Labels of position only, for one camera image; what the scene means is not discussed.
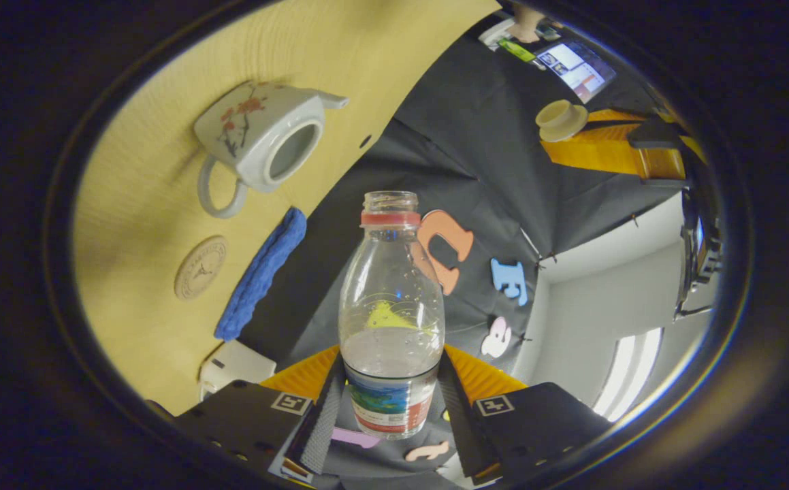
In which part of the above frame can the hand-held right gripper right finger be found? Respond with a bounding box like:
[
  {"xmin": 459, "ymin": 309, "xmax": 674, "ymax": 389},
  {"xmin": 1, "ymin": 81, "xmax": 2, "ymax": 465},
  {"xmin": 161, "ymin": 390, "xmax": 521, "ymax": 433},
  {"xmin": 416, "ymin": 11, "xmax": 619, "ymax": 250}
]
[{"xmin": 435, "ymin": 344, "xmax": 613, "ymax": 487}]

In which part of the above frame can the round brown coaster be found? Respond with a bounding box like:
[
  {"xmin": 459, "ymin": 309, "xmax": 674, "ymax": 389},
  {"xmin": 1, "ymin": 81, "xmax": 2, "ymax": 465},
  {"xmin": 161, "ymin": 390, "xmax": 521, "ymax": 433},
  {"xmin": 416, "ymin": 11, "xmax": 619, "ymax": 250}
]
[{"xmin": 174, "ymin": 235, "xmax": 229, "ymax": 301}]

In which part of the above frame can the ceiling light panel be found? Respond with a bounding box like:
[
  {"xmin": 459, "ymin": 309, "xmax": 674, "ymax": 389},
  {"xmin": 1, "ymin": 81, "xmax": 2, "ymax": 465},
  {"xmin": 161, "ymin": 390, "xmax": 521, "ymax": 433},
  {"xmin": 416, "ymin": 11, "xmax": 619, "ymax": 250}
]
[{"xmin": 592, "ymin": 327, "xmax": 664, "ymax": 423}]

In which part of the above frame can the computer monitor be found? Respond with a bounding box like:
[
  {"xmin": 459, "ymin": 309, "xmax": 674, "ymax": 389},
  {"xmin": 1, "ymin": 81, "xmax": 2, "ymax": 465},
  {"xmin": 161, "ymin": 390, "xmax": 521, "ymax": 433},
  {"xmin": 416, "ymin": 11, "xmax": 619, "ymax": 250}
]
[{"xmin": 536, "ymin": 41, "xmax": 617, "ymax": 104}]

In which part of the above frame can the blue towel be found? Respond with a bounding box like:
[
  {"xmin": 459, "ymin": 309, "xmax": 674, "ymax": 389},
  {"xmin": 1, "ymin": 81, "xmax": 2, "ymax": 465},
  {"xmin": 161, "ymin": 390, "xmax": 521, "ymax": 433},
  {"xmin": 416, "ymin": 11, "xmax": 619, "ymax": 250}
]
[{"xmin": 214, "ymin": 207, "xmax": 308, "ymax": 342}]

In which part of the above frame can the white toaster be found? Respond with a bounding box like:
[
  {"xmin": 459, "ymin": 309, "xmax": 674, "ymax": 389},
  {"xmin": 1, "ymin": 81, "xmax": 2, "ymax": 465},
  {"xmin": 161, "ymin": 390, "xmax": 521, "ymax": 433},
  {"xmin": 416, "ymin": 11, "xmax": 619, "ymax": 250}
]
[{"xmin": 198, "ymin": 340, "xmax": 277, "ymax": 402}]

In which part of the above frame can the clear plastic water bottle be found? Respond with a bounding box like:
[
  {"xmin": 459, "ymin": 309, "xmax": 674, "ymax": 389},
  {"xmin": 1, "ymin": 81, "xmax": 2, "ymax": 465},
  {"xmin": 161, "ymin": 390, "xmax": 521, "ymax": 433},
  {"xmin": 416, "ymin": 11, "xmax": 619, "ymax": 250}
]
[{"xmin": 338, "ymin": 191, "xmax": 447, "ymax": 440}]

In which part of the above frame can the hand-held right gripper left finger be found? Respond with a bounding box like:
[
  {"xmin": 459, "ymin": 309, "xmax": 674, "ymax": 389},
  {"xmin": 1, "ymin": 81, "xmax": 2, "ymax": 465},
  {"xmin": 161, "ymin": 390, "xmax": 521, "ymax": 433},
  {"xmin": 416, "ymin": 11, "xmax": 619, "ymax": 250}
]
[{"xmin": 175, "ymin": 344, "xmax": 349, "ymax": 480}]

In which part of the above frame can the white floral teacup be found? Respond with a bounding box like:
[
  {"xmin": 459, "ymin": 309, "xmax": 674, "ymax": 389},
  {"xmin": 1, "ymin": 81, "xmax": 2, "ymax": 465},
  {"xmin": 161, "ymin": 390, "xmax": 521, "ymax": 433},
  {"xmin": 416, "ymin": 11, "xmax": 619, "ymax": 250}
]
[{"xmin": 193, "ymin": 82, "xmax": 351, "ymax": 220}]

